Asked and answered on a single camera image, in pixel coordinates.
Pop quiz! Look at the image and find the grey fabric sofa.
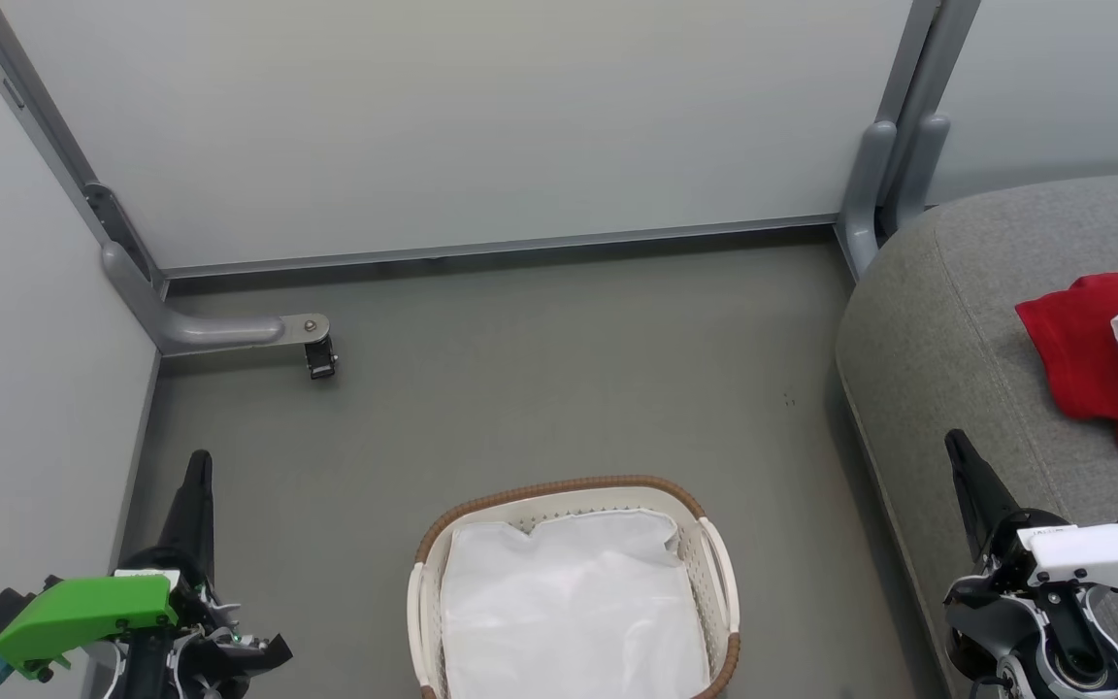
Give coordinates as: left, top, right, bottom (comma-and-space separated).
835, 173, 1118, 699

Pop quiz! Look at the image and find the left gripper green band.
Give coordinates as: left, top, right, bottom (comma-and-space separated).
0, 449, 294, 699

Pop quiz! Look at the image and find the red garment with white trim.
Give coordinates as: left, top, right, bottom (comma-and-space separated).
1015, 272, 1118, 456

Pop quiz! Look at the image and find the white basket liner cloth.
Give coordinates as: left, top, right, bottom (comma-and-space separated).
439, 509, 711, 699

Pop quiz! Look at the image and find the white laundry basket brown rim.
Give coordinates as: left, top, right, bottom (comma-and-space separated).
406, 474, 743, 699

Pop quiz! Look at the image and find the upright grey partition foot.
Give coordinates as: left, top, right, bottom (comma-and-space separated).
835, 114, 952, 282

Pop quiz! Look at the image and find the dark partition hinge strip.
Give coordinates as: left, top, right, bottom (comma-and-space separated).
82, 182, 168, 294

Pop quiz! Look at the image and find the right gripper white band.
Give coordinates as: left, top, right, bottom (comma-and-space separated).
943, 428, 1118, 622

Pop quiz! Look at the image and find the small black caster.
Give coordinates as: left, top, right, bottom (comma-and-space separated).
304, 335, 340, 382

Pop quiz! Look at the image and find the long grey partition foot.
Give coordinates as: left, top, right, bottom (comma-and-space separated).
100, 241, 331, 358

